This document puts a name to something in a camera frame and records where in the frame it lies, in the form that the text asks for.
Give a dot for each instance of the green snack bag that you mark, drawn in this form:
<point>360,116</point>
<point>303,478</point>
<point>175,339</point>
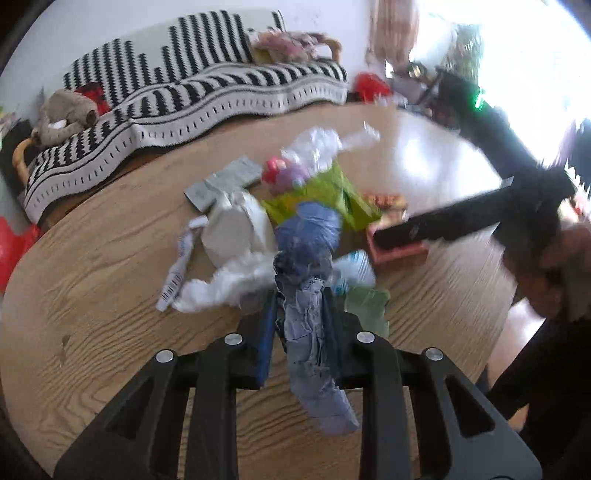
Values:
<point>332,189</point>

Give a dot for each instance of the pink cartoon cushion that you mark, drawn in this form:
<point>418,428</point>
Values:
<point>278,46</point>

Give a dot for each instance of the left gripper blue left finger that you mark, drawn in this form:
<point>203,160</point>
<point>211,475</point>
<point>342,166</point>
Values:
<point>252,367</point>

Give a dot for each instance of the pink patterned curtain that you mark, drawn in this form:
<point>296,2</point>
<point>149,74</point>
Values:
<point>394,28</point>

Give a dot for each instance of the red bear plastic stool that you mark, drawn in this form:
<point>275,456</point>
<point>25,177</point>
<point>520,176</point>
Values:
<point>12,249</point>

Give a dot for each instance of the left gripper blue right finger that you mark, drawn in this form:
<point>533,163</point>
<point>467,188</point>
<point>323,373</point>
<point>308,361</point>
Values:
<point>344,353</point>

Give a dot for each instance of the black white striped sofa blanket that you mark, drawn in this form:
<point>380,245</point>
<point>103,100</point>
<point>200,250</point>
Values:
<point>167,85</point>

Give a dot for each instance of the white tissue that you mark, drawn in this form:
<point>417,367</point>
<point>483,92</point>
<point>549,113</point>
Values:
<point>239,241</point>

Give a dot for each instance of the clear plastic bottle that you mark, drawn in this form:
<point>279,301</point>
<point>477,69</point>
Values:
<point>351,270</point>

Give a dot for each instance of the red snack box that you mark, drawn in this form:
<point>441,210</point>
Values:
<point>393,208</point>

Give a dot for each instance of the white barcode receipt strip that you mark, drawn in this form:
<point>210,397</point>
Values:
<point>176,273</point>

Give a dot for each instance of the wooden sofa frame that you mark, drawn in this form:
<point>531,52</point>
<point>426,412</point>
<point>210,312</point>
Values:
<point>24,159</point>

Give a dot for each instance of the blue denim cloth scrap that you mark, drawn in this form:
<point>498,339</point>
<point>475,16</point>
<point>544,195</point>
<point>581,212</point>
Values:
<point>303,265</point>

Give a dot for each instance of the clear plastic bag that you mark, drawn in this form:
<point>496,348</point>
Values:
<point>316,148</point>

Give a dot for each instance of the person right hand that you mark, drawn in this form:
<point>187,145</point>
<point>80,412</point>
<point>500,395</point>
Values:
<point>533,278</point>

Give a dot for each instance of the grey flat packet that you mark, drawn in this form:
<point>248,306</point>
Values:
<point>240,173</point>

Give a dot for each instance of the wooden oval table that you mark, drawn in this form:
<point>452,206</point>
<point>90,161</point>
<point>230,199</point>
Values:
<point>78,318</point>

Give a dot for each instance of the red purple plush toy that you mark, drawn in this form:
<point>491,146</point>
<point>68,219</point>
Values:
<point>282,175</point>

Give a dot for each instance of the red black cushion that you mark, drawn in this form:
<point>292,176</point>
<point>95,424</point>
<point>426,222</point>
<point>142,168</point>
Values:
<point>94,91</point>

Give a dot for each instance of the red plastic bag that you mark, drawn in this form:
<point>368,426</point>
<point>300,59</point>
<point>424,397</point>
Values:
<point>371,88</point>

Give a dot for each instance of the brown plush toy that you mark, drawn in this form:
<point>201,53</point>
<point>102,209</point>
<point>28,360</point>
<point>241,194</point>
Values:
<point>64,114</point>

